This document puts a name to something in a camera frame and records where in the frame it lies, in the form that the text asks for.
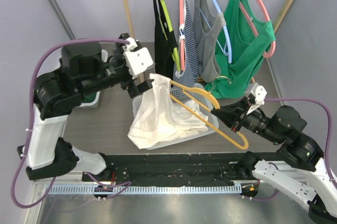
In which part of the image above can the yellow plastic hanger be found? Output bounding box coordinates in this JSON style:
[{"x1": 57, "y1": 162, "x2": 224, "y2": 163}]
[{"x1": 168, "y1": 75, "x2": 249, "y2": 150}]

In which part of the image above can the black tank top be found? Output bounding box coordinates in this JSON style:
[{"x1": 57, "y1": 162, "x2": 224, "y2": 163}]
[{"x1": 153, "y1": 0, "x2": 174, "y2": 80}]

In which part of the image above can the lime green hanger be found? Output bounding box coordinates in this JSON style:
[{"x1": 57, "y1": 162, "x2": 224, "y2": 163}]
[{"x1": 158, "y1": 0, "x2": 181, "y2": 70}]

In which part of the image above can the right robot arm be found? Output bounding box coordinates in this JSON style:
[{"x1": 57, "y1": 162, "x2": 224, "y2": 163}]
[{"x1": 211, "y1": 96, "x2": 336, "y2": 223}]

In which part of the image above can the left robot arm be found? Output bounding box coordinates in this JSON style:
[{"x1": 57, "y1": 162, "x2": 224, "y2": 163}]
[{"x1": 18, "y1": 33, "x2": 154, "y2": 181}]

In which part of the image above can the striped blue white tank top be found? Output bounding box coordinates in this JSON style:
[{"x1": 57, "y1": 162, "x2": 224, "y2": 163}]
[{"x1": 173, "y1": 0, "x2": 199, "y2": 87}]

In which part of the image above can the green tank top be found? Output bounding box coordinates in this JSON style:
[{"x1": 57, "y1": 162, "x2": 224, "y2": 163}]
[{"x1": 205, "y1": 0, "x2": 276, "y2": 99}]

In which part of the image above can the grey tank top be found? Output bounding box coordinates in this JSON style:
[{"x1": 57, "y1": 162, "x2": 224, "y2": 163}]
[{"x1": 193, "y1": 0, "x2": 226, "y2": 83}]

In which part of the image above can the coral pink hanger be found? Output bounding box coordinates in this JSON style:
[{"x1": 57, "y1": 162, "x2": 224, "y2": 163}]
[{"x1": 179, "y1": 0, "x2": 186, "y2": 72}]

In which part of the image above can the light blue hanger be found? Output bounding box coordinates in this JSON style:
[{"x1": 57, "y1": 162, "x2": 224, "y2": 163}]
[{"x1": 192, "y1": 0, "x2": 232, "y2": 63}]

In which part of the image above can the pink plastic hanger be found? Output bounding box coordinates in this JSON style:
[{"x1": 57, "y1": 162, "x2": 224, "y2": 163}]
[{"x1": 240, "y1": 0, "x2": 276, "y2": 58}]

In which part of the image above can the white centre laundry basket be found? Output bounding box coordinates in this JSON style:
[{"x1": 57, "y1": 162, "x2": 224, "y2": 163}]
[{"x1": 132, "y1": 86, "x2": 219, "y2": 150}]

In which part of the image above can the white laundry basket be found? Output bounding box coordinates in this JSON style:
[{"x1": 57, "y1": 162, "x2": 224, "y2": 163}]
[
  {"x1": 132, "y1": 86, "x2": 219, "y2": 150},
  {"x1": 78, "y1": 49, "x2": 108, "y2": 109}
]

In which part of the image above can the white left laundry basket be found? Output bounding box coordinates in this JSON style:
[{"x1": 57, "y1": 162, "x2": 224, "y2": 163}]
[{"x1": 78, "y1": 49, "x2": 108, "y2": 109}]

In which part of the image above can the green cloth in basket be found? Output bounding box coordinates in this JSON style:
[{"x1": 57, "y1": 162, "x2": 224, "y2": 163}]
[{"x1": 82, "y1": 92, "x2": 97, "y2": 103}]

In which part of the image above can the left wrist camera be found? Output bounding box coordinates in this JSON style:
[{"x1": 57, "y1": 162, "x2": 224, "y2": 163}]
[{"x1": 122, "y1": 37, "x2": 154, "y2": 79}]

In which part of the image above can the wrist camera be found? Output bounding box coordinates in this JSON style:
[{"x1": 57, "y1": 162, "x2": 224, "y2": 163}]
[
  {"x1": 122, "y1": 37, "x2": 154, "y2": 79},
  {"x1": 246, "y1": 82, "x2": 267, "y2": 114}
]

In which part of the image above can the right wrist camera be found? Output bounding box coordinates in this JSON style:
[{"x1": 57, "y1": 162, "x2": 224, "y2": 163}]
[{"x1": 246, "y1": 82, "x2": 267, "y2": 114}]

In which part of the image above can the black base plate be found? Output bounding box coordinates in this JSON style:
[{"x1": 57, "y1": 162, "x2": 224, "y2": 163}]
[{"x1": 81, "y1": 151, "x2": 271, "y2": 188}]

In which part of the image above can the slotted cable duct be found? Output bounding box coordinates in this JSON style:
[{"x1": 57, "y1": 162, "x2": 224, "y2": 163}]
[{"x1": 49, "y1": 183, "x2": 242, "y2": 195}]

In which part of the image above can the grey corner frame post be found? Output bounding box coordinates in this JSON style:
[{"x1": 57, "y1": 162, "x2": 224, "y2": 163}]
[{"x1": 47, "y1": 0, "x2": 76, "y2": 40}]

